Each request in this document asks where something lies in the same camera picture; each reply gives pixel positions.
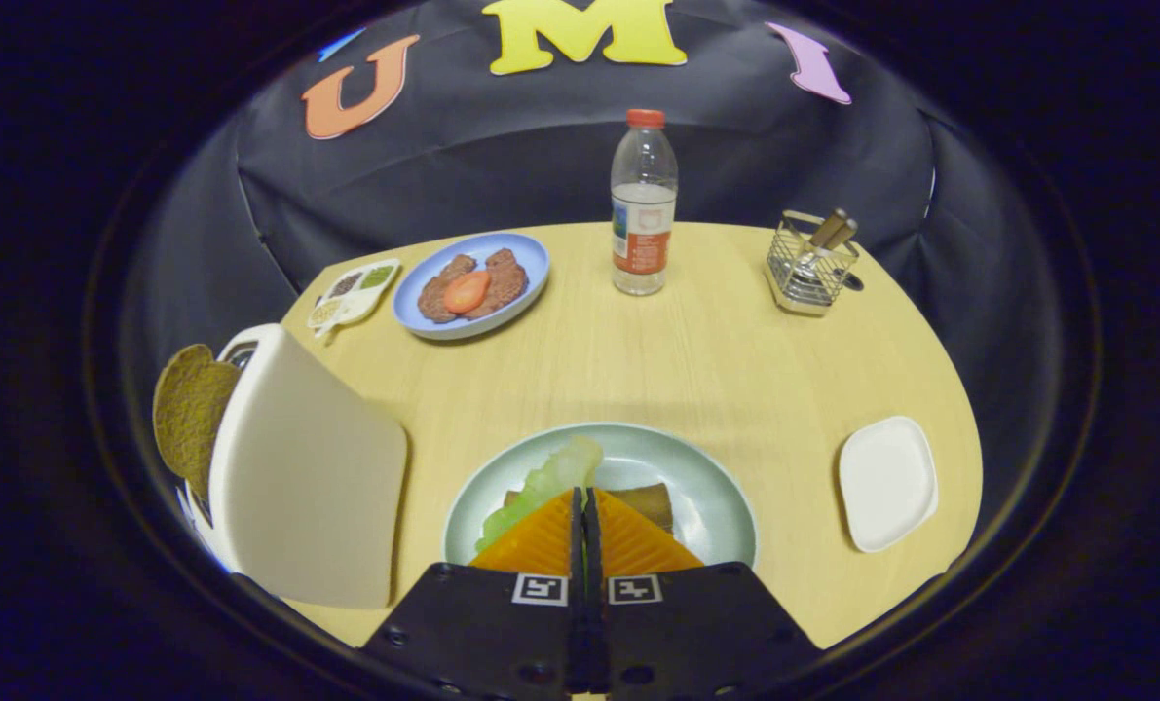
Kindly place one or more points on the blue plate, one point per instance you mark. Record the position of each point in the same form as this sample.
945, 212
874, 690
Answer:
526, 255

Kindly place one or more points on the pale green plate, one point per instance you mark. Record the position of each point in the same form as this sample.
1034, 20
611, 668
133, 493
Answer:
706, 497

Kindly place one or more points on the white sectioned condiment tray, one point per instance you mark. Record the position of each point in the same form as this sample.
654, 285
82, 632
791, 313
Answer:
351, 297

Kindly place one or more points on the red tomato slice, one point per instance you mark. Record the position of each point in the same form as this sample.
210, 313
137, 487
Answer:
466, 292

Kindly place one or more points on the square toasted bread slice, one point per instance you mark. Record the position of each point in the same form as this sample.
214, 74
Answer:
650, 504

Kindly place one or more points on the brown meat patty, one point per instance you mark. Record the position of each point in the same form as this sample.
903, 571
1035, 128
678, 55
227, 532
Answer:
433, 297
506, 282

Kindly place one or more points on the clear water bottle red cap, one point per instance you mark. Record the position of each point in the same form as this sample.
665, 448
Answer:
643, 253

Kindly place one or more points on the white toaster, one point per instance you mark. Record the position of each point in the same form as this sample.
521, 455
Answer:
307, 487

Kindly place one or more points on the green lettuce leaf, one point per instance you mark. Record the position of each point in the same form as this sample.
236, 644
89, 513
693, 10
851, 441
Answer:
550, 477

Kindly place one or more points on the small white square dish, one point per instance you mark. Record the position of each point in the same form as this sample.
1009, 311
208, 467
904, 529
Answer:
886, 482

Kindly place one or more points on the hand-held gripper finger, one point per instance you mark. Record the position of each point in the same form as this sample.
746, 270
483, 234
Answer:
577, 545
596, 545

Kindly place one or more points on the brown bread slice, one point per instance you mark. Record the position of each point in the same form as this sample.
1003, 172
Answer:
190, 409

